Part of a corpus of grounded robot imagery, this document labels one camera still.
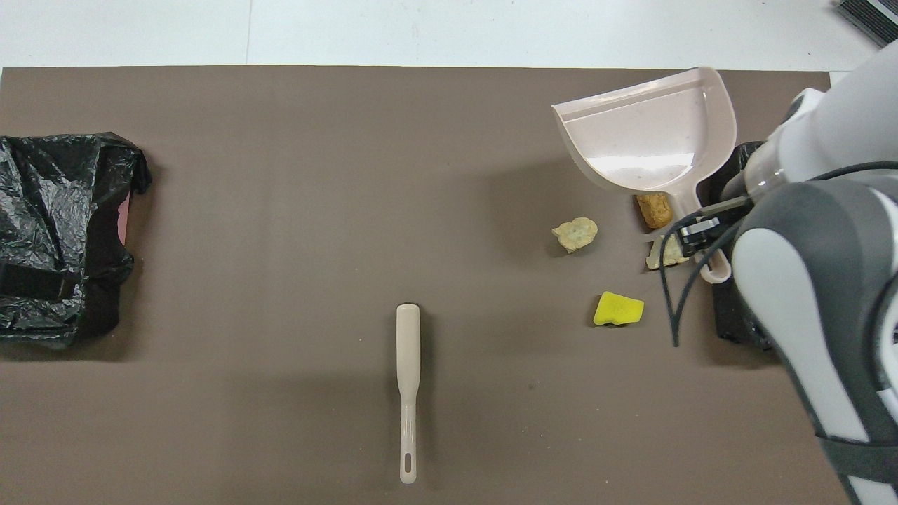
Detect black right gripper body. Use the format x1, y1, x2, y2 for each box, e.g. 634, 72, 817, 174
700, 196, 756, 229

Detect angular pale bread chunk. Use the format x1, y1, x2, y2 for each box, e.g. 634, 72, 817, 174
645, 235, 692, 270

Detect brown bread nugget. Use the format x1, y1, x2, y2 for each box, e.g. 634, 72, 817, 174
635, 194, 673, 230

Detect blocky yellow sponge piece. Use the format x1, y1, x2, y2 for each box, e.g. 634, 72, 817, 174
593, 291, 645, 327

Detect beige plastic dustpan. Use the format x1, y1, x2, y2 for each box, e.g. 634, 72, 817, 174
551, 67, 738, 284

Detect round pale bread chunk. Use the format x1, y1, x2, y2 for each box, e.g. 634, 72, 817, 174
551, 217, 599, 254

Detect beige hand brush black bristles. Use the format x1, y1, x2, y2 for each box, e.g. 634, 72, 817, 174
396, 303, 422, 485

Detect black-bagged pink bin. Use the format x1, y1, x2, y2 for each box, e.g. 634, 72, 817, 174
0, 132, 153, 350

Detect dark grey ribbed device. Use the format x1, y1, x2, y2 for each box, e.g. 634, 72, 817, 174
835, 0, 898, 46

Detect large brown table mat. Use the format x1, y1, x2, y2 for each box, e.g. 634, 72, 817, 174
0, 67, 879, 505

